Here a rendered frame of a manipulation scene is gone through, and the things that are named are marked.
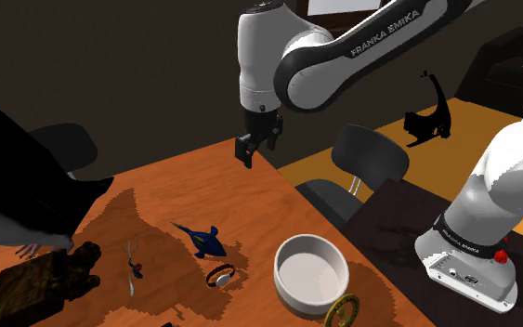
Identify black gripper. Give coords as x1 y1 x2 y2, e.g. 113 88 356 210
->
235 107 285 170

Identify blue fish toy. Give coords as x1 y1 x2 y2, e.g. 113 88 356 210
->
170 221 229 260

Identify black wristwatch with white face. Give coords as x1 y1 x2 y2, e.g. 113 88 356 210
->
204 263 238 289

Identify dark brown lumpy figure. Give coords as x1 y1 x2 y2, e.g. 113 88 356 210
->
60 241 103 303

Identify brown wooden block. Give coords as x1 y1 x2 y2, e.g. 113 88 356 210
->
0 250 71 327

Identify round gold medallion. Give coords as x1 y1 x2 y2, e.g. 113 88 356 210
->
323 293 361 327

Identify small silver and red figure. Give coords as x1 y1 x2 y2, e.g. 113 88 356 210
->
122 235 145 298

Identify black and white bird figure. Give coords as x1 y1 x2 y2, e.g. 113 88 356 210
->
0 93 115 260

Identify dark robot stand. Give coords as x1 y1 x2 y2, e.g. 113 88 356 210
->
341 177 523 327

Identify white bowl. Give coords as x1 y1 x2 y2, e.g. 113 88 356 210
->
272 233 351 316

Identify black chair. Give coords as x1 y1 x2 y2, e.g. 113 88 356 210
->
27 122 99 181
294 124 412 232

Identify window with dark frame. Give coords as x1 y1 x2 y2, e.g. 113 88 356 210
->
305 0 386 29

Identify black curved object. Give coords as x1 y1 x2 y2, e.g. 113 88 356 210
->
402 69 452 149

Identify yellow rug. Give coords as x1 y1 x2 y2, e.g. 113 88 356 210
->
276 97 523 248

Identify dark armchair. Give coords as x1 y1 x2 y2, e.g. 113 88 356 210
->
454 17 523 120

